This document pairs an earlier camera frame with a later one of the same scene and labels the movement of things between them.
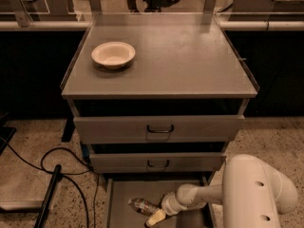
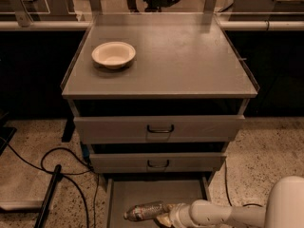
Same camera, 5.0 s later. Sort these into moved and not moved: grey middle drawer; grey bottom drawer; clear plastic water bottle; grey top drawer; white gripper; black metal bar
Moved: white gripper; clear plastic water bottle
Not moved: grey top drawer; grey bottom drawer; grey middle drawer; black metal bar
